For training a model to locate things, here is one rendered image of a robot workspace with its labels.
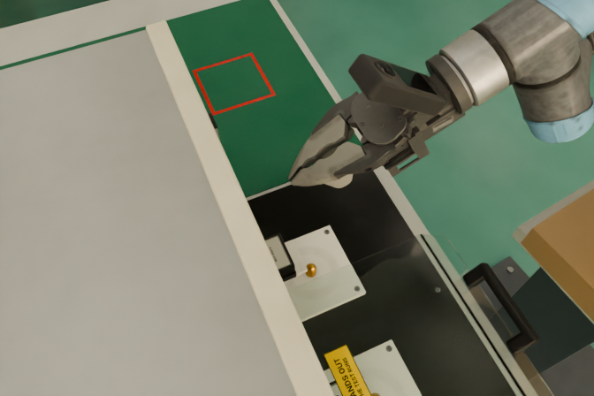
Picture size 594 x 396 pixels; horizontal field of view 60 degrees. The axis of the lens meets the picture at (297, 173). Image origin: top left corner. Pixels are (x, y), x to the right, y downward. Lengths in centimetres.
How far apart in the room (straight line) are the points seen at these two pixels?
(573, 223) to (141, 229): 86
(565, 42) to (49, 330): 54
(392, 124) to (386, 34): 203
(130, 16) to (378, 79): 111
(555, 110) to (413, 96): 19
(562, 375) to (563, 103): 132
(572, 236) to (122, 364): 87
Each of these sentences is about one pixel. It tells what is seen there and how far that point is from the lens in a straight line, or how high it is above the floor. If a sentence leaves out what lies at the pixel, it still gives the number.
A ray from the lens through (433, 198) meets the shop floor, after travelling 201.
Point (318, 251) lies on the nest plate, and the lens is 98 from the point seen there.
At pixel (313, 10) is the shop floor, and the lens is 268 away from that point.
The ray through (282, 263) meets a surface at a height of 92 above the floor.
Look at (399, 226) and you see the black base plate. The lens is 104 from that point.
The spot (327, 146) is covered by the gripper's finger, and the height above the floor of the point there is 121.
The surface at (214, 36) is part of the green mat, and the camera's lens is 141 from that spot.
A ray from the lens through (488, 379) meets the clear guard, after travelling 65.
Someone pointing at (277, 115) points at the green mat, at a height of 75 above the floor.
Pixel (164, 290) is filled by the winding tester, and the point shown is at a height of 132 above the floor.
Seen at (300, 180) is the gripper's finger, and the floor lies 119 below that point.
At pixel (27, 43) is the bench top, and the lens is 154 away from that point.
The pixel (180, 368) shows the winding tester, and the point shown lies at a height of 132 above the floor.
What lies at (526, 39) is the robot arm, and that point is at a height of 131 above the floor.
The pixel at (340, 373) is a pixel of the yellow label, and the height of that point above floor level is 107.
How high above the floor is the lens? 167
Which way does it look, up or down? 56 degrees down
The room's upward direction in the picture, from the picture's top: straight up
